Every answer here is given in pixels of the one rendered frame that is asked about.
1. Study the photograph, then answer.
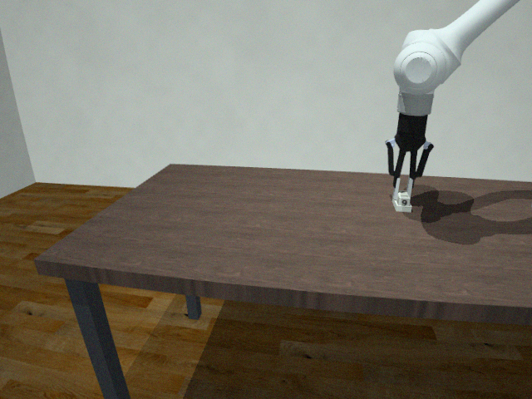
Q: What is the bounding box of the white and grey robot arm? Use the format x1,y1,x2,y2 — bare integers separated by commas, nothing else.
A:
393,0,519,116

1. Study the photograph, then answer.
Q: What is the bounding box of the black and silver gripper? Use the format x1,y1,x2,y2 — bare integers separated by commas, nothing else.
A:
386,113,434,200

